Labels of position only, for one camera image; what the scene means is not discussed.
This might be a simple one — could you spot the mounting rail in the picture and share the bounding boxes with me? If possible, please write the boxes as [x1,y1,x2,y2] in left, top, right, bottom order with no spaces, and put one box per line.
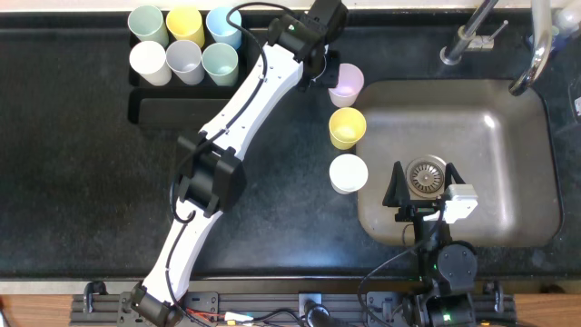
[70,281,518,327]

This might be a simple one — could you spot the black tray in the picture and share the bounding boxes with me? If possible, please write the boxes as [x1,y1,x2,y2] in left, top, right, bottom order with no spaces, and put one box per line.
[127,8,250,128]

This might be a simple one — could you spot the green cup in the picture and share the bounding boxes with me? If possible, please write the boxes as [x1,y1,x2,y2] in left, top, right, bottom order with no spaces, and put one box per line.
[201,43,241,87]
[127,5,170,48]

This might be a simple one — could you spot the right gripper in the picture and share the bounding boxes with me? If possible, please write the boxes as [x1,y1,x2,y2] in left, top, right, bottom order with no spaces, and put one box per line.
[382,161,467,223]

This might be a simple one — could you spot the blue soap bottle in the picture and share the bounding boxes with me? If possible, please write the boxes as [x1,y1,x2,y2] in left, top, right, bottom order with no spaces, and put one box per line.
[526,3,581,54]

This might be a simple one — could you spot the grey cup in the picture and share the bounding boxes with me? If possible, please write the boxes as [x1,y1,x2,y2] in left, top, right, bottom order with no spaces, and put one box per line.
[165,39,206,86]

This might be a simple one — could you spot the blue cup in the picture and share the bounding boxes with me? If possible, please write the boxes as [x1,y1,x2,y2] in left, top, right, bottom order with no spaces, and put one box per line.
[205,6,243,50]

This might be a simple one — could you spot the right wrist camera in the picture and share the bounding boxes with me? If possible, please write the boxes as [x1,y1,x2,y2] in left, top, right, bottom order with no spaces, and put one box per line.
[424,183,479,225]

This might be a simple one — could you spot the steel tap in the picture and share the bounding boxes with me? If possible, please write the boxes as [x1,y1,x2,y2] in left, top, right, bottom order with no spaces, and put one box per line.
[438,0,554,97]

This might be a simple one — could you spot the yellow cup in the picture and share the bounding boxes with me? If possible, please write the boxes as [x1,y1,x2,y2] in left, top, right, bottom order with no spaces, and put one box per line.
[328,106,368,152]
[165,5,206,49]

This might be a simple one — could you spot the black cable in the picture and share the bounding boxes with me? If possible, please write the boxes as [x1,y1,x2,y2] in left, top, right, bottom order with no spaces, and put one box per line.
[163,2,297,326]
[357,199,448,327]

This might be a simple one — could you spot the white cup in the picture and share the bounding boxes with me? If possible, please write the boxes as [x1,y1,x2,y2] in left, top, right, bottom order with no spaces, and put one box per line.
[129,40,173,87]
[328,153,369,195]

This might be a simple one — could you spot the pink cup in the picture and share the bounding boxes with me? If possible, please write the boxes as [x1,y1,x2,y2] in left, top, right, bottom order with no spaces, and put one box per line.
[327,62,366,109]

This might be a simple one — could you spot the steel sink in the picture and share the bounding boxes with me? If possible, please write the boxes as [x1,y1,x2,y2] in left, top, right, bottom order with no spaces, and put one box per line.
[355,79,564,249]

